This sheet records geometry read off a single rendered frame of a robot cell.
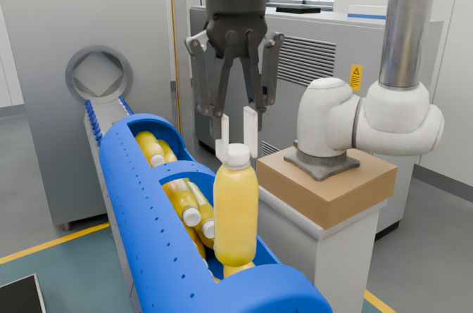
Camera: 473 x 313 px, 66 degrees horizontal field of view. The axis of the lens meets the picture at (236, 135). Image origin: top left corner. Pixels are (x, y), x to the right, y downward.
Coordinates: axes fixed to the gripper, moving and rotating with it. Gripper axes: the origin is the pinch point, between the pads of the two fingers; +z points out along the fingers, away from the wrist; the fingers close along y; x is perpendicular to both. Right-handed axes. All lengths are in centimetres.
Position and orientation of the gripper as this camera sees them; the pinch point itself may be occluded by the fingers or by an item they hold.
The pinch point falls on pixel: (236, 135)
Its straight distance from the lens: 51.5
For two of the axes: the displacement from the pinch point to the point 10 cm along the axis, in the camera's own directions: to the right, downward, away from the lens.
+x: 4.3, 3.4, -8.4
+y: -9.0, 1.7, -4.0
